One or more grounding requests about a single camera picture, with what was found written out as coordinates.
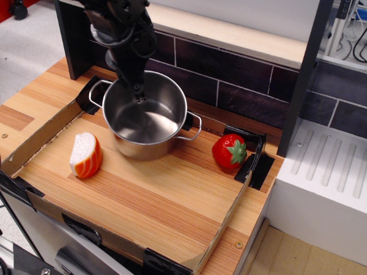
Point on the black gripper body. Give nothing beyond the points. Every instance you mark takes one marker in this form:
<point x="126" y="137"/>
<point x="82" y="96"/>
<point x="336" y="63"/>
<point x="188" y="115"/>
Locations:
<point x="130" y="55"/>

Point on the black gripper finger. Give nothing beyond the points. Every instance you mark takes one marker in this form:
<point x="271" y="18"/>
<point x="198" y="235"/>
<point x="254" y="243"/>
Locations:
<point x="139" y="94"/>

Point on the stainless steel pot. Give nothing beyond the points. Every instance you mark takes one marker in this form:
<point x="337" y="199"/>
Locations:
<point x="145" y="131"/>

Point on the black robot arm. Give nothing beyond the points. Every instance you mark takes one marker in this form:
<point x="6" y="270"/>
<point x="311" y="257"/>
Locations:
<point x="126" y="30"/>

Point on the cardboard fence with black tape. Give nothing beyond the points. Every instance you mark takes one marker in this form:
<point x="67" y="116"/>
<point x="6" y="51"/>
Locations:
<point x="180" y="214"/>

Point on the orange white toy sushi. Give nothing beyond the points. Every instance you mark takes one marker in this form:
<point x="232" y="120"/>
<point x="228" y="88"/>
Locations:
<point x="86" y="155"/>

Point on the red toy strawberry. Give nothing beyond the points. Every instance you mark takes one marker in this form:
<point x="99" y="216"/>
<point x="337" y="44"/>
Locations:
<point x="230" y="151"/>

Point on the wooden shelf with dark posts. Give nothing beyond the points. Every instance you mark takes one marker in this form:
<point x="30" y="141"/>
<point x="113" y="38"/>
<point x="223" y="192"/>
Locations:
<point x="231" y="73"/>

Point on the white toy sink drainboard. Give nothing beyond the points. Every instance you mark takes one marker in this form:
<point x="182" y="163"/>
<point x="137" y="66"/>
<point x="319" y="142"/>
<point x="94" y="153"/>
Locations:
<point x="319" y="195"/>

